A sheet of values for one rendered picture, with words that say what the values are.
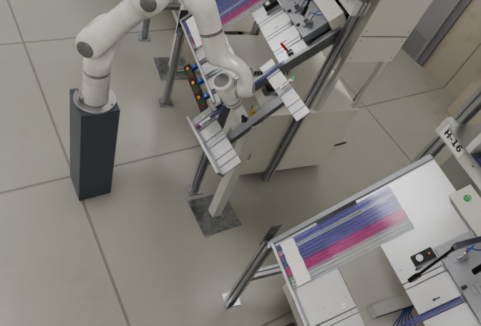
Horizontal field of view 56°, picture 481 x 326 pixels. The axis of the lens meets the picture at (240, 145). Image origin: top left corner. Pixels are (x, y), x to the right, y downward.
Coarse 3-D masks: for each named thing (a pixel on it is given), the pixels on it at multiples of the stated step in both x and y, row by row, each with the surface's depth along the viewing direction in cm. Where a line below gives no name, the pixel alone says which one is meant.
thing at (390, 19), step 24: (384, 0) 206; (408, 0) 212; (432, 0) 217; (360, 24) 219; (384, 24) 220; (408, 24) 226; (360, 48) 228; (384, 48) 234; (336, 72) 240; (360, 96) 265; (336, 144) 339
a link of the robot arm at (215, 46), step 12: (204, 36) 162; (216, 36) 162; (204, 48) 167; (216, 48) 165; (216, 60) 168; (228, 60) 169; (240, 60) 173; (240, 72) 170; (240, 84) 176; (252, 84) 176; (240, 96) 178
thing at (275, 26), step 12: (264, 12) 239; (276, 12) 235; (264, 24) 235; (276, 24) 232; (288, 24) 228; (264, 36) 232; (276, 36) 229; (288, 36) 225; (276, 48) 225; (288, 48) 222; (300, 48) 219
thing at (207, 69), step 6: (228, 42) 241; (198, 48) 249; (228, 48) 239; (198, 54) 247; (204, 54) 245; (204, 60) 243; (204, 66) 242; (210, 66) 240; (204, 72) 240; (210, 72) 237; (216, 72) 236; (228, 72) 233; (210, 78) 236; (234, 78) 229; (210, 84) 235; (216, 96) 230
